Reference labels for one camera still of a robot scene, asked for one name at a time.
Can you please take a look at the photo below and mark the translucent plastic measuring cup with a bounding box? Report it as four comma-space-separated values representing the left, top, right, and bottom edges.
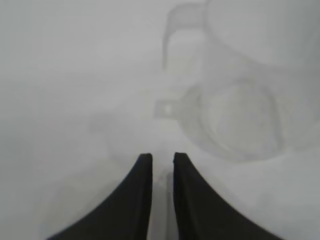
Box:
153, 81, 301, 162

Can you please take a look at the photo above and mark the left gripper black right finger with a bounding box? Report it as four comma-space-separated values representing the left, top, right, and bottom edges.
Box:
173, 152, 287, 240

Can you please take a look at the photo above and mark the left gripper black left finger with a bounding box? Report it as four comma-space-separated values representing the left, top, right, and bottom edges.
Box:
46, 152, 153, 240

